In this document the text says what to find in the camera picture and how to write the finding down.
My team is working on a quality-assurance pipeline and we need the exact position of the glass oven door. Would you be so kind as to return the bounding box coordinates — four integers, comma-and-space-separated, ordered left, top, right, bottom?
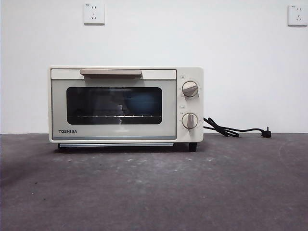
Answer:
50, 69, 178, 141

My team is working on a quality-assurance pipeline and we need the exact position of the beige oven dial knob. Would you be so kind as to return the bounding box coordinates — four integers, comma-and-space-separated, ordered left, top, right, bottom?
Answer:
181, 113, 199, 129
181, 81, 199, 98

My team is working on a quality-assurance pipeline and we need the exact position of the white Toshiba toaster oven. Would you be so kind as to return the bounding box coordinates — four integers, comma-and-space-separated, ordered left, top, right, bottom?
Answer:
48, 66, 205, 153

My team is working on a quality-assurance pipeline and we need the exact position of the blue ribbed bowl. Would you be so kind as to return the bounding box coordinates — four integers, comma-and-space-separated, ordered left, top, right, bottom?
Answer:
124, 95, 156, 115

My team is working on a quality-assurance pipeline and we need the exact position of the white wall socket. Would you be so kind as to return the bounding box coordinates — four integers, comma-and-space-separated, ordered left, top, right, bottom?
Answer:
288, 4, 308, 27
83, 2, 105, 26

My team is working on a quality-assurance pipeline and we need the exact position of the black oven power cable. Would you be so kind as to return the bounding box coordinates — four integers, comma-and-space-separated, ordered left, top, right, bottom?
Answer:
203, 117, 272, 139

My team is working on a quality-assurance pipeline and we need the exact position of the metal wire oven rack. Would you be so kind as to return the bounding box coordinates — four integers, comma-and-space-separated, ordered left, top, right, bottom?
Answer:
76, 115, 159, 119

